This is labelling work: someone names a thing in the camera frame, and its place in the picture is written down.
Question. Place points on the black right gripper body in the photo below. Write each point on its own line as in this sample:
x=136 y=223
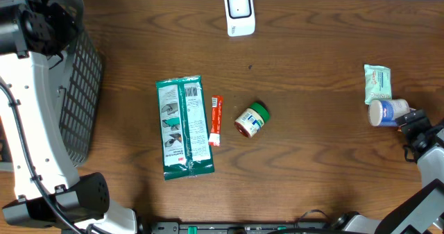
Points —
x=415 y=130

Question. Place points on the white round tub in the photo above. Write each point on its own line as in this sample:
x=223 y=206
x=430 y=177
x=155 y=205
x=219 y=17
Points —
x=385 y=112

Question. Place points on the green white wipes pack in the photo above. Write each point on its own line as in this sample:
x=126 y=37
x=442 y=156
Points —
x=378 y=83

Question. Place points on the green lid jar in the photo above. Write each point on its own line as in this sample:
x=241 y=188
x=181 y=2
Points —
x=252 y=120

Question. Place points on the red snack package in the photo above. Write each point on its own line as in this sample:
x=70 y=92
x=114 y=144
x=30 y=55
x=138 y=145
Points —
x=215 y=132

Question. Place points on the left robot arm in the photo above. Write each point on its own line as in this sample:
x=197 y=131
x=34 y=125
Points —
x=49 y=191

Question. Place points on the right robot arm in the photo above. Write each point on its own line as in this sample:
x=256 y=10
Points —
x=415 y=215

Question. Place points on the white barcode scanner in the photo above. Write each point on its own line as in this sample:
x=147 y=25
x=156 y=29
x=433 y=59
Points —
x=240 y=17

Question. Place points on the grey plastic shopping basket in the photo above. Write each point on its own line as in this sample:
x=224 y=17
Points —
x=54 y=30

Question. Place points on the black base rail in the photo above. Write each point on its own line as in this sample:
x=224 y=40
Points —
x=224 y=228

